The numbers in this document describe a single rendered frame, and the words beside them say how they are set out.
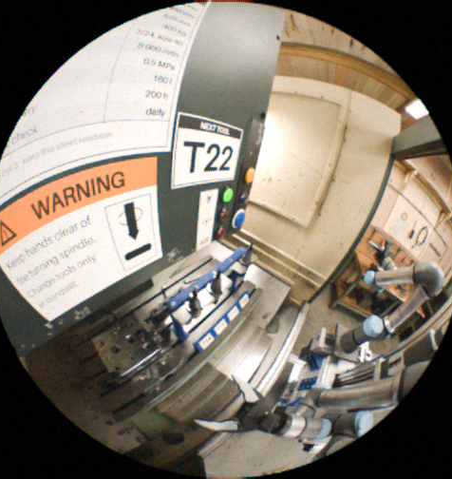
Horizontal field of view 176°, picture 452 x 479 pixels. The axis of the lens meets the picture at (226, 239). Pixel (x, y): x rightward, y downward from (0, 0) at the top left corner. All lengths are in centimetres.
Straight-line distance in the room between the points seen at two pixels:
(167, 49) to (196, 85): 5
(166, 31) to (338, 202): 93
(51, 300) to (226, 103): 25
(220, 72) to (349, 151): 84
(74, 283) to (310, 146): 98
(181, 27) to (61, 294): 24
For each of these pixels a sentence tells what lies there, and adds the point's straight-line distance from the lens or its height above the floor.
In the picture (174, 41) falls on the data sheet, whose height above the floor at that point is 178.
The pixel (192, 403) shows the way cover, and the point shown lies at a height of 73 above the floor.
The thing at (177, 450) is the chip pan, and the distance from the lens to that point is 117.
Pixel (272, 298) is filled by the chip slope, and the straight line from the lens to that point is 118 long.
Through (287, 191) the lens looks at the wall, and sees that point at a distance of 95.
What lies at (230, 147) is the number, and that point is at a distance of 19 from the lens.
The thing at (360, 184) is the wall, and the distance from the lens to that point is 94.
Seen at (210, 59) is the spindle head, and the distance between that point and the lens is 18.
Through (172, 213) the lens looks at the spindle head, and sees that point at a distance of 15.
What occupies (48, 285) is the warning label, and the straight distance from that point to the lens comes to 15.
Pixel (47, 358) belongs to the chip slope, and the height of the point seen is 77.
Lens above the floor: 168
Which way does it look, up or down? 35 degrees down
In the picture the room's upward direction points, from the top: 12 degrees clockwise
